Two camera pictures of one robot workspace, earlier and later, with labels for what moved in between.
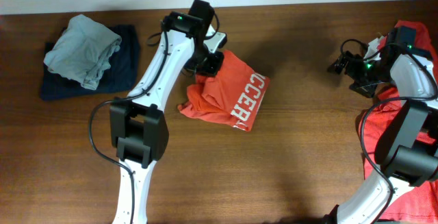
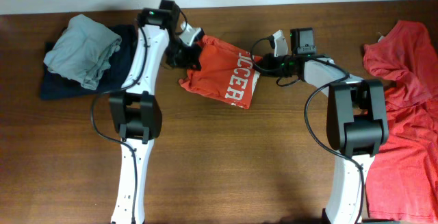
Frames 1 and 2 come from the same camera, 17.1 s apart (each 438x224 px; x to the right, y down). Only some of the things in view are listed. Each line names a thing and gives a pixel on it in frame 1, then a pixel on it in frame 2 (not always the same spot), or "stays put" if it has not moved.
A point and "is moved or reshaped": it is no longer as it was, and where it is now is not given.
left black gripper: (212, 68) → (192, 57)
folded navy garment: (122, 75) stays put
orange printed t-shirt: (233, 95) is moved or reshaped
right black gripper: (355, 60) → (268, 58)
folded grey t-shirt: (83, 51) stays put
